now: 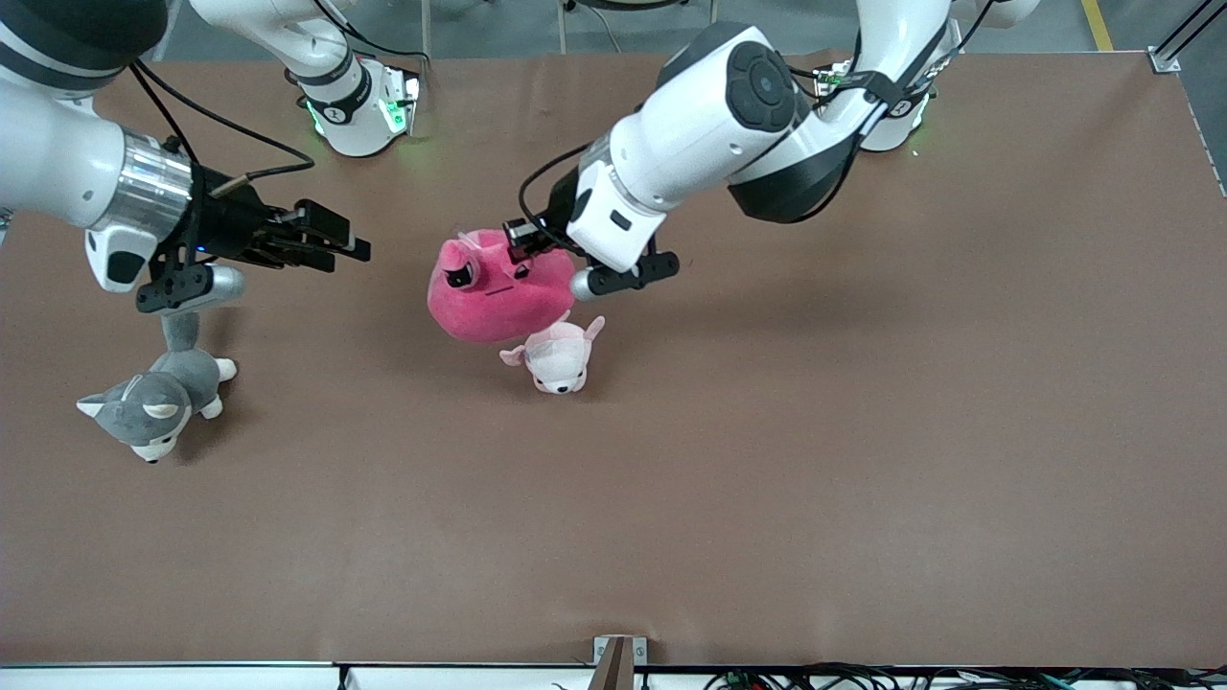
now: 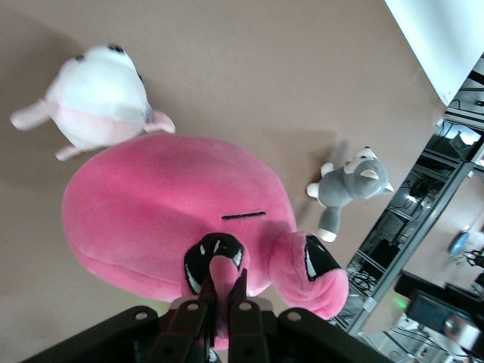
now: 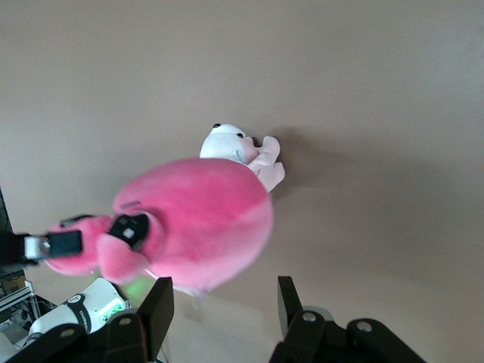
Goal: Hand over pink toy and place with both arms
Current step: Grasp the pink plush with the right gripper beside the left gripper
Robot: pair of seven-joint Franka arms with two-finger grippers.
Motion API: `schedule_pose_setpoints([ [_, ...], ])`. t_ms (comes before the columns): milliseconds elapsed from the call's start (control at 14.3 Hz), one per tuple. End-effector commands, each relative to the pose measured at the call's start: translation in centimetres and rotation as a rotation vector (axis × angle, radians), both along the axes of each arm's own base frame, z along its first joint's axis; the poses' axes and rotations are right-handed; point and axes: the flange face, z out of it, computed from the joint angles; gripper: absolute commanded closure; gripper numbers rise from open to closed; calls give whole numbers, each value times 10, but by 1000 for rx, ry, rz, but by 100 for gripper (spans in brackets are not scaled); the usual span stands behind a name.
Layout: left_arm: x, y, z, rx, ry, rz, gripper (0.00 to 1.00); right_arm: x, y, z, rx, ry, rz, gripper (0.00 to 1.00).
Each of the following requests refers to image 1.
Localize chair base metal legs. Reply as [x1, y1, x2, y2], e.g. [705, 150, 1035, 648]
[559, 0, 718, 57]

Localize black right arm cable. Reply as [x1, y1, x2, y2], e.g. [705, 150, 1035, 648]
[127, 57, 317, 197]

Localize black left base cable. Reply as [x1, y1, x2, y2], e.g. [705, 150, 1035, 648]
[788, 63, 837, 101]

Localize metal table edge bracket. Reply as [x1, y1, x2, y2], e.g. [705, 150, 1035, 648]
[592, 634, 649, 690]

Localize white table edge rail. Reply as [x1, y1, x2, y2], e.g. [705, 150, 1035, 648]
[0, 661, 1227, 690]

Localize black cable bundle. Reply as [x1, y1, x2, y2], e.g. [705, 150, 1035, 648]
[705, 663, 1227, 690]

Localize black frame profile with bracket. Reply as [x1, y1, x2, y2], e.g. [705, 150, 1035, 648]
[1150, 0, 1227, 74]

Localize black base cable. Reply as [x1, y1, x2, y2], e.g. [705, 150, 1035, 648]
[788, 63, 837, 101]
[312, 0, 429, 97]

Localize black right base cable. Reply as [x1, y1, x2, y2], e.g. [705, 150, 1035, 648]
[312, 0, 429, 97]

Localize light pink dog plush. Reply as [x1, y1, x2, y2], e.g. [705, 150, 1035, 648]
[498, 311, 607, 396]

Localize grey white husky plush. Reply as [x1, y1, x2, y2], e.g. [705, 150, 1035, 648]
[77, 309, 239, 465]

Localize hot pink round plush toy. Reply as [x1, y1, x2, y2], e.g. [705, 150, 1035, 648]
[427, 228, 578, 344]

